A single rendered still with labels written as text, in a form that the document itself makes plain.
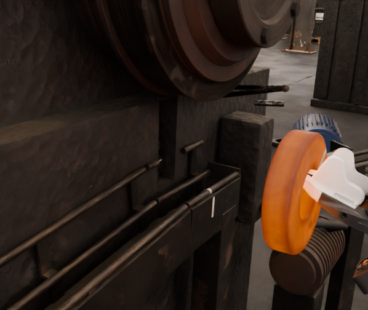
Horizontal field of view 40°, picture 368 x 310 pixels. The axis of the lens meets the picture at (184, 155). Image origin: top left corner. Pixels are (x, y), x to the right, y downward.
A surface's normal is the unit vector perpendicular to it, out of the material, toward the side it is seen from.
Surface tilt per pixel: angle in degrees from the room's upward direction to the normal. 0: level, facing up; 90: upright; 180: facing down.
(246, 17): 90
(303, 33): 90
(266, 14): 90
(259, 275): 0
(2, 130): 0
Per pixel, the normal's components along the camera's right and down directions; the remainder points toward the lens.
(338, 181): -0.56, 0.24
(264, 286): 0.04, -0.95
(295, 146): -0.23, -0.73
